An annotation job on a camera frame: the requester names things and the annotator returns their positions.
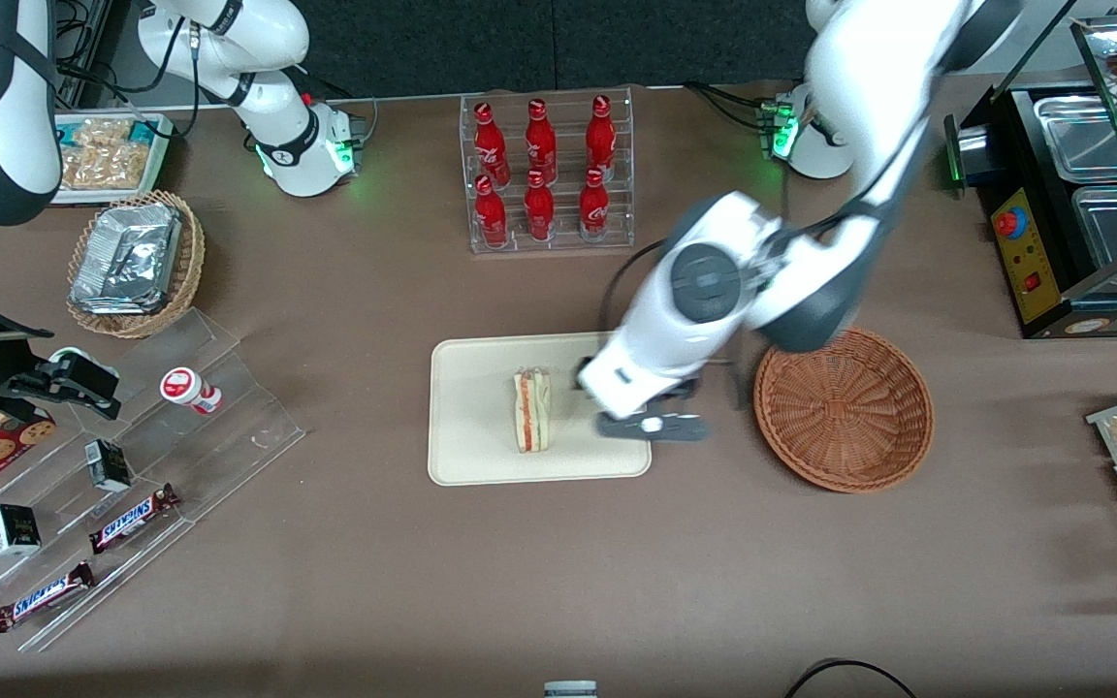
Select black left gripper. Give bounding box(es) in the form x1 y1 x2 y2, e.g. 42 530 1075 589
573 356 707 417

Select triangular sandwich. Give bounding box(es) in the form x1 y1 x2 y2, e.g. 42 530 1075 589
512 365 554 455

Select cream plastic serving tray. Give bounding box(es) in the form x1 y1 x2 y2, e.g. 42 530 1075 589
428 331 654 487

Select light wicker basket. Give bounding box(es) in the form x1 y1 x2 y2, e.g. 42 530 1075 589
66 190 207 339

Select white snack tray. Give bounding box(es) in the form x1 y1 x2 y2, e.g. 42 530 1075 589
51 111 176 207

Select round brown wicker basket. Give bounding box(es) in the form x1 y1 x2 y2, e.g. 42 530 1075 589
753 326 936 494

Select small black carton box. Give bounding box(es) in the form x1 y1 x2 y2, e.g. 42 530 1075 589
0 503 43 557
84 439 134 494

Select small red white drink bottle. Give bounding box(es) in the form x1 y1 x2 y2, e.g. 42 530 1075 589
160 367 224 417

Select clear acrylic bottle rack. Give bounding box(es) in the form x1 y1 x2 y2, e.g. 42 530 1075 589
460 86 636 256

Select stacked aluminium foil containers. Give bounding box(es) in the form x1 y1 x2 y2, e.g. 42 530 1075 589
70 202 184 317

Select Snickers chocolate bar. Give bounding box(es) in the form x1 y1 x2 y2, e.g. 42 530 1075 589
0 561 97 634
88 483 182 555

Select clear acrylic stepped display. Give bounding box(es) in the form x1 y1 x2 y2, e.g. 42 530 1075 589
0 308 308 653

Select red cola bottle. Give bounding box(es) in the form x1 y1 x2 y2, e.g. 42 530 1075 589
473 102 512 188
578 168 611 243
585 94 618 183
473 174 509 249
525 98 559 185
523 170 557 242

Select bagged fried snacks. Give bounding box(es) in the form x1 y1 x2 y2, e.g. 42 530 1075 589
58 117 159 191

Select black glass food warmer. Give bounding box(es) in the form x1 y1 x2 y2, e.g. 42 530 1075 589
942 12 1117 340

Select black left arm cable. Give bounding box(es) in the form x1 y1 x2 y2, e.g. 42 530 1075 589
599 238 672 336

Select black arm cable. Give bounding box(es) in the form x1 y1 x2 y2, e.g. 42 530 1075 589
599 238 672 336
52 0 203 139

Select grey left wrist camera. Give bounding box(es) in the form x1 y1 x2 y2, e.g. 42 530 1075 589
596 411 713 446

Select black base cable bundle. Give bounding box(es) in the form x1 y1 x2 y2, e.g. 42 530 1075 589
683 79 784 132

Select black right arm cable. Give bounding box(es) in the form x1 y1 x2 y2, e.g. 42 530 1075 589
52 0 203 139

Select black floor cable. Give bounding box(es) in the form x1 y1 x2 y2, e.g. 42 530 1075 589
783 658 919 698

